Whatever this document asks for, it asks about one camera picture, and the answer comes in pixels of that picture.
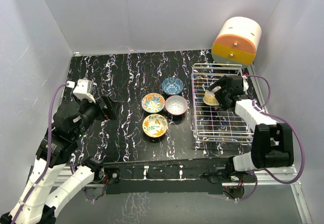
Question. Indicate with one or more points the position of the white wire dish rack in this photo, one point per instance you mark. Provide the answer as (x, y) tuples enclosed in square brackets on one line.
[(214, 117)]

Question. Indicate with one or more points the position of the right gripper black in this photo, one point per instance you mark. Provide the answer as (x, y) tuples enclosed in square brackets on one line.
[(223, 83)]

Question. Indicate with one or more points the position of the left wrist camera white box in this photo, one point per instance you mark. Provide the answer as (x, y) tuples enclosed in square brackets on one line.
[(83, 90)]

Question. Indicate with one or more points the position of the pink yellow drawer cabinet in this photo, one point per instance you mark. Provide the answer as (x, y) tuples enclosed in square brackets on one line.
[(237, 42)]

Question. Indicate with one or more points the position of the orange blue floral bowl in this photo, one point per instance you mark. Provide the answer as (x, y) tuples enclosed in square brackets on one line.
[(153, 103)]

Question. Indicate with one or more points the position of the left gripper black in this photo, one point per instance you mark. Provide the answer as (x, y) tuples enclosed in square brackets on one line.
[(112, 110)]

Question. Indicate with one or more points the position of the aluminium frame rail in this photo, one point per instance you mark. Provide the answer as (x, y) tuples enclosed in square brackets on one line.
[(277, 174)]

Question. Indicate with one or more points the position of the blue patterned bowl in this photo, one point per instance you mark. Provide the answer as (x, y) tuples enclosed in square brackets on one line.
[(172, 86)]

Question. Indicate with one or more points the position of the red rimmed grey bowl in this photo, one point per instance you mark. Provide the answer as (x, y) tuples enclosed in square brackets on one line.
[(176, 105)]

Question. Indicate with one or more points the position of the orange green leaf bowl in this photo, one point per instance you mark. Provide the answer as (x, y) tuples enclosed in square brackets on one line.
[(155, 125)]

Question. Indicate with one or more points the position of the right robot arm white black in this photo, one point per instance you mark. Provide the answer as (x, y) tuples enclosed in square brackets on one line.
[(272, 143)]

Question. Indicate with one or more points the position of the yellow dotted bowl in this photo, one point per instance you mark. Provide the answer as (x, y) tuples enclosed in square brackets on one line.
[(210, 98)]

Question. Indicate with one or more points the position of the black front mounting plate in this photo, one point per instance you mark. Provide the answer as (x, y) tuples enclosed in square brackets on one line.
[(205, 175)]

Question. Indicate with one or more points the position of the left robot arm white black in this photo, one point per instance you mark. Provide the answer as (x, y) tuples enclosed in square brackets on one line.
[(39, 203)]

